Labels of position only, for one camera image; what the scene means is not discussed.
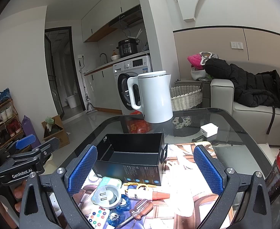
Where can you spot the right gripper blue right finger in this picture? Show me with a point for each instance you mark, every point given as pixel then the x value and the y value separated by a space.
pixel 211 168

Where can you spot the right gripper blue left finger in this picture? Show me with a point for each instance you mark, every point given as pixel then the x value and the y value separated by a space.
pixel 79 168

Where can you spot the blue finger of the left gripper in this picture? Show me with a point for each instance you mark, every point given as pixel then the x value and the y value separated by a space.
pixel 26 141
pixel 49 145

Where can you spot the white tape roll dispenser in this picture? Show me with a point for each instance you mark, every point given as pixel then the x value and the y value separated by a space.
pixel 108 197

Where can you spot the yellow plastic clip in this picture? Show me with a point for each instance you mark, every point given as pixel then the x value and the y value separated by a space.
pixel 138 185

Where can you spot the white colourful button remote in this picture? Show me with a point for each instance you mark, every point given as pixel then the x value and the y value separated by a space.
pixel 97 217

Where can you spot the white glue tube red cap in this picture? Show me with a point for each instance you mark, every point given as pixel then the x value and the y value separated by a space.
pixel 149 194

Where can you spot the red handled screwdriver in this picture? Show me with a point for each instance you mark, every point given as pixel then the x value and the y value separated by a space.
pixel 141 208

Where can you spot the person's left hand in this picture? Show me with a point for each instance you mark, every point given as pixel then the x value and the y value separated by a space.
pixel 18 193

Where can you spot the cardboard box on floor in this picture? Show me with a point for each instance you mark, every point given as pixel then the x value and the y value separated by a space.
pixel 53 127

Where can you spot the wooden shoe rack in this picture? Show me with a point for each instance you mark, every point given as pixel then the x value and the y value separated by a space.
pixel 10 126

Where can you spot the white power adapter cube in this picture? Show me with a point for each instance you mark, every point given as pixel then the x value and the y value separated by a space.
pixel 209 130

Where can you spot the white waste bin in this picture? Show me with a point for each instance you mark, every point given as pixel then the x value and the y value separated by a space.
pixel 73 101

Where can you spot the black open storage box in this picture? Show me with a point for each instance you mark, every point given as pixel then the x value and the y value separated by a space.
pixel 132 157

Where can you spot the floor mop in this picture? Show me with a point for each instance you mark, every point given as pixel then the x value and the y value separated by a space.
pixel 89 106

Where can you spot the red gift box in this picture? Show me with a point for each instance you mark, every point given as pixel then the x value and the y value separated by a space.
pixel 138 126

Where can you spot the grey sofa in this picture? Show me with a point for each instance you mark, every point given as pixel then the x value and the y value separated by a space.
pixel 261 122

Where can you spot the white wicker basket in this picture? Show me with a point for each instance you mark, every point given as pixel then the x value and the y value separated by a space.
pixel 186 97

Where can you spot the white electric kettle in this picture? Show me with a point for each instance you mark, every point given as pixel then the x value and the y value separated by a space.
pixel 154 92

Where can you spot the black puffer jacket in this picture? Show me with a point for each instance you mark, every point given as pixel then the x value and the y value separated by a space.
pixel 252 90

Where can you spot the white bowl on counter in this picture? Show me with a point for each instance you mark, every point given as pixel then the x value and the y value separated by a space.
pixel 115 57

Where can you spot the pink plush hat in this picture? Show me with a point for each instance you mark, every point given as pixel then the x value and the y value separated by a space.
pixel 195 61

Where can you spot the black rice cooker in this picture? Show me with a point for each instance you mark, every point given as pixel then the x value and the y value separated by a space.
pixel 127 47

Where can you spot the white wall socket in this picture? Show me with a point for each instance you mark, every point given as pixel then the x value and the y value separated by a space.
pixel 237 45

